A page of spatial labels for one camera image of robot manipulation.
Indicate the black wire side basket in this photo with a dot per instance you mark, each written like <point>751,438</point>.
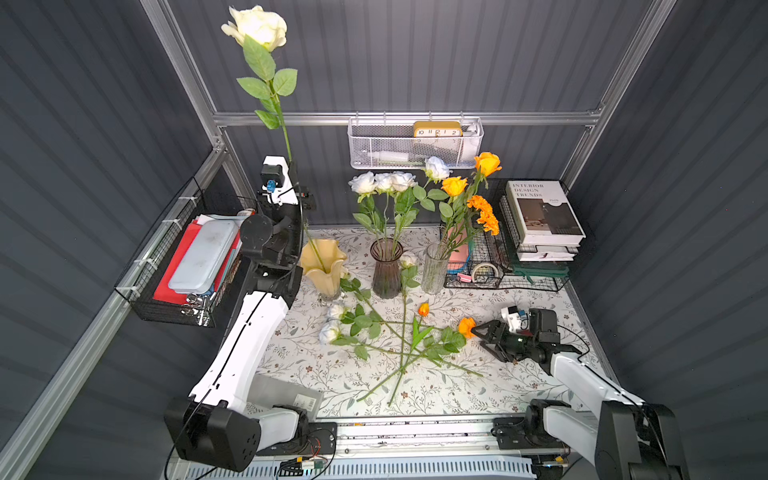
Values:
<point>144,275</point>

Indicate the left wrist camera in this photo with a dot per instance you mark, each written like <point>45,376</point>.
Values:
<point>274,173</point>

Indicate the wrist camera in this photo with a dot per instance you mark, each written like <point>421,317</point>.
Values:
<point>274,173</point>
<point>516,319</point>

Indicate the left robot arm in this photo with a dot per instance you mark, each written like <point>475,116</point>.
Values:
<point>211,424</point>

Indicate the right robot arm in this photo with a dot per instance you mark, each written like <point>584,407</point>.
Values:
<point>619,433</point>

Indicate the floral table mat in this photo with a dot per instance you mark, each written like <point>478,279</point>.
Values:
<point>473,382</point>

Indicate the yellow orange rose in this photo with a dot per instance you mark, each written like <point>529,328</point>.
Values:
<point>486,164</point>

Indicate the yellow wavy vase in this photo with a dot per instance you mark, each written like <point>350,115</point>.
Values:
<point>322,262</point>

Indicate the white wire wall basket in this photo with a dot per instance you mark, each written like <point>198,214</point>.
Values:
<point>382,142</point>

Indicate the red folder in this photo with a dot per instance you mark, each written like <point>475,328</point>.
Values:
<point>164,294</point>

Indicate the black wire desk organizer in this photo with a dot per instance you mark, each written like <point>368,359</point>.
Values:
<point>540,268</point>

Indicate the large orange marigold stem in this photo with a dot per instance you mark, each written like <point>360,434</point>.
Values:
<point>467,229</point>

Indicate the orange tulip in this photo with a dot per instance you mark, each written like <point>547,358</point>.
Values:
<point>423,309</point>

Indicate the yellow clock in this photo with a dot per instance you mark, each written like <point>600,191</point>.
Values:
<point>437,129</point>

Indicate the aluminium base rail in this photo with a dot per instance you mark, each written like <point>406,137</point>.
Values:
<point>481,446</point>

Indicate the clear glass vase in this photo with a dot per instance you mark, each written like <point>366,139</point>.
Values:
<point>436,259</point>

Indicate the white plastic case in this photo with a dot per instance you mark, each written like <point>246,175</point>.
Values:
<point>201,262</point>

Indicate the pile of flowers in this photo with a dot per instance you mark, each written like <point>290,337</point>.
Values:
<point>364,321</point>

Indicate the purple ribbed glass vase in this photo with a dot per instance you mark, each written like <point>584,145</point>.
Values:
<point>386,253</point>

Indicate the interior design trends book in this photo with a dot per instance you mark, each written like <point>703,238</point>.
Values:
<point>543,214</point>

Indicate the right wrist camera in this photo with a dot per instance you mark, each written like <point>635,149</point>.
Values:
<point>516,319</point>

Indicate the tape roll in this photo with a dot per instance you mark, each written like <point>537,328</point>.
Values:
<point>485,273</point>

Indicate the cream white rose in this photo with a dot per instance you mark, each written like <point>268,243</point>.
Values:
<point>383,183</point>

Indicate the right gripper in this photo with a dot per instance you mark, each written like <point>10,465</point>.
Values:
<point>504,339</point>

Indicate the pink folder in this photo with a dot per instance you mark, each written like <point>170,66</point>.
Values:
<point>458,259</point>

